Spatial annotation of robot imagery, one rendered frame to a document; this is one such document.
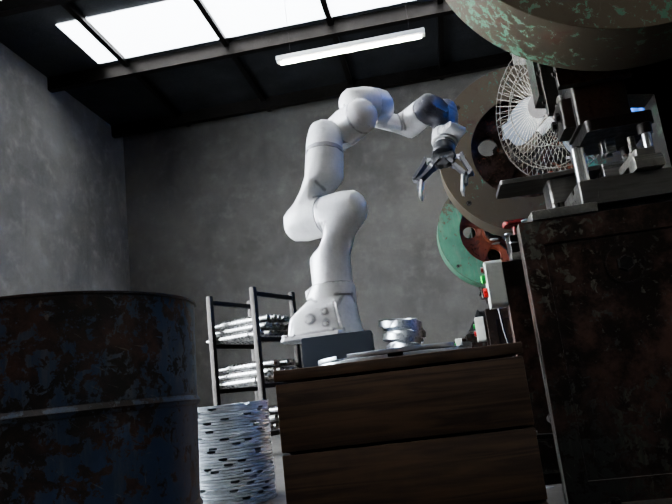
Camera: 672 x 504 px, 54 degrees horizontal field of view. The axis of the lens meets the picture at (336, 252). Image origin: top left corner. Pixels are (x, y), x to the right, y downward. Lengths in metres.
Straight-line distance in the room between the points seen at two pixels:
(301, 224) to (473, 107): 1.68
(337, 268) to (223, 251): 7.29
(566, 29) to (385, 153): 7.48
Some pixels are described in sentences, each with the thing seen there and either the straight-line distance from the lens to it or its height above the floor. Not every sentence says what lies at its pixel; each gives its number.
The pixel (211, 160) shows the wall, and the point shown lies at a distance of 9.39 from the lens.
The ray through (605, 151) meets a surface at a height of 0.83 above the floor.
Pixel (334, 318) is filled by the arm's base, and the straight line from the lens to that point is 1.69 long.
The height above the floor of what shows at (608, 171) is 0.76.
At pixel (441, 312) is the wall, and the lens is 8.35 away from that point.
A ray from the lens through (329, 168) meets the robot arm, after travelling 1.82.
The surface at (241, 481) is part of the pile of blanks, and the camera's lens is 2.17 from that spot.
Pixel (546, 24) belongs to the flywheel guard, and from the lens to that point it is 1.45.
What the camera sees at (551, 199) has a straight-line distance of 1.74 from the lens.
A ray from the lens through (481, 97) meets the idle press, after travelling 3.31.
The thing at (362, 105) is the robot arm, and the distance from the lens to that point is 1.93.
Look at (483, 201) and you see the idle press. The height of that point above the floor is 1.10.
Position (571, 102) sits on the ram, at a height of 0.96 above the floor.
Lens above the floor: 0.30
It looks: 12 degrees up
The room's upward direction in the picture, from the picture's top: 7 degrees counter-clockwise
